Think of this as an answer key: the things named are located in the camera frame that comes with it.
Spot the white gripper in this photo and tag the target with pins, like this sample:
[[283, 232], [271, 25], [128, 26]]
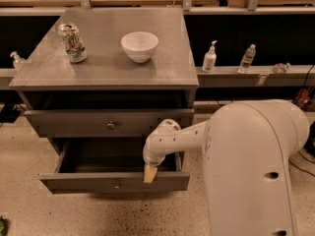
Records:
[[155, 156]]

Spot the grey drawer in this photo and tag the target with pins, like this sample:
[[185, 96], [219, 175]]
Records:
[[111, 165], [75, 123]]

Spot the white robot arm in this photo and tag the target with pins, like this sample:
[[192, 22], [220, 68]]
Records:
[[246, 146]]

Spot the grey top drawer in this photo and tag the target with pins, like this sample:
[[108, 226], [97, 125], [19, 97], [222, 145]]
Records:
[[75, 123]]

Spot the grey drawer cabinet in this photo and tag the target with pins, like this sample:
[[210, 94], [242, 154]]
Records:
[[108, 78]]

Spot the white ceramic bowl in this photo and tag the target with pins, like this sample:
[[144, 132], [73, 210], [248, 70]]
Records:
[[139, 46]]

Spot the white lotion pump bottle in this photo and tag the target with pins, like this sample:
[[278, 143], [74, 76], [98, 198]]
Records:
[[210, 58]]

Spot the clear plastic water bottle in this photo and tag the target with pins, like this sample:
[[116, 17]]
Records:
[[247, 59]]

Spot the crushed soda can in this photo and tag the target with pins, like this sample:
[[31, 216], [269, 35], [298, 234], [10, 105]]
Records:
[[70, 37]]

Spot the crumpled clear plastic wrapper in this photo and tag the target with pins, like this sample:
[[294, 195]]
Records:
[[281, 68]]

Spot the clear pump bottle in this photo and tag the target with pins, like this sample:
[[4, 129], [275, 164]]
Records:
[[18, 61]]

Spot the orange power strip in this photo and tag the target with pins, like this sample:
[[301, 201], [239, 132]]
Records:
[[305, 99]]

